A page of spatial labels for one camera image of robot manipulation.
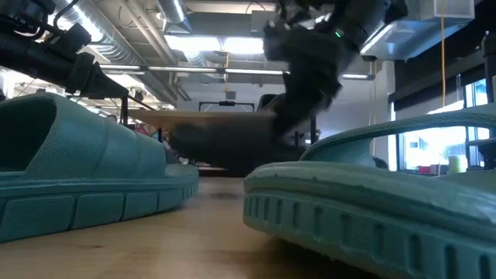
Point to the small red box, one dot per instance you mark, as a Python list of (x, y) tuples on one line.
[(424, 169)]

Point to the yellow-green cylinder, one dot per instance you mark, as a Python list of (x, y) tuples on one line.
[(455, 164)]

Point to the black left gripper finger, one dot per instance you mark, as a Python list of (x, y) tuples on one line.
[(110, 89)]

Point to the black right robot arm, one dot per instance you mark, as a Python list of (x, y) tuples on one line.
[(372, 19)]

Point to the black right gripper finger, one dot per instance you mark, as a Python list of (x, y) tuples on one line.
[(294, 108), (321, 95)]

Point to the person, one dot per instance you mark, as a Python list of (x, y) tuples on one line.
[(112, 117)]

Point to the smooth silver air duct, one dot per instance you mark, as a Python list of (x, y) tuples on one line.
[(174, 13)]

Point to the green rubber slide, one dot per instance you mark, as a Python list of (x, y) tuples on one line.
[(348, 201), (97, 186)]

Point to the black background gantry frame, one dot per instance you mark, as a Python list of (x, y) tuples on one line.
[(226, 103)]

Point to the ribbed silver air duct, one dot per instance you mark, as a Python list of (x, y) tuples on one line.
[(116, 42)]

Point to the wooden shelf with black frame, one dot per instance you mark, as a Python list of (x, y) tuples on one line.
[(213, 115)]

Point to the large window with black frame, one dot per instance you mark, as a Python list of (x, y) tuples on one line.
[(434, 147)]

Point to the grey ceiling junction box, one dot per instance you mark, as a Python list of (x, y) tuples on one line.
[(257, 21)]

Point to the colourful patchwork quilt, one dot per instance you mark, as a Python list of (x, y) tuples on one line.
[(151, 131)]

